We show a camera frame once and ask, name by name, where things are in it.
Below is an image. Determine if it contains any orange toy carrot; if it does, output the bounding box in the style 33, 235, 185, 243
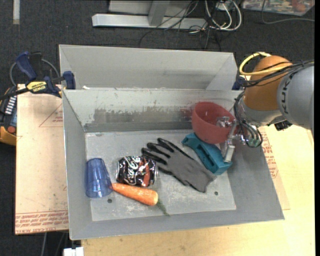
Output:
111, 182, 171, 217

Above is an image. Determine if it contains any red bowl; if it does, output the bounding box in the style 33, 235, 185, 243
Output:
191, 101, 237, 145

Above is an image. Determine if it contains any grey metal bin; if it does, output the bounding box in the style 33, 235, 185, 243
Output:
58, 44, 286, 241

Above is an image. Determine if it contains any black cylinder on white bracket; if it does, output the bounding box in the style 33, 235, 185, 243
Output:
273, 119, 293, 131

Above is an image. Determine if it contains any crushed black drink can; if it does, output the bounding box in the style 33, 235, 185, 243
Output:
115, 155, 159, 188

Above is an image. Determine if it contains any black and grey glove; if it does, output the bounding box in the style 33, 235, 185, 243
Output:
141, 137, 217, 194

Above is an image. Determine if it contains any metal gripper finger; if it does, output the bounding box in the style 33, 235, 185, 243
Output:
222, 138, 237, 164
215, 115, 233, 129

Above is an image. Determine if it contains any teal plastic block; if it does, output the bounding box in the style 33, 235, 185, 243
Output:
181, 132, 234, 176

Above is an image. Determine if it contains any clear blue plastic cup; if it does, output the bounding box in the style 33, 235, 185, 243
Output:
84, 157, 114, 199

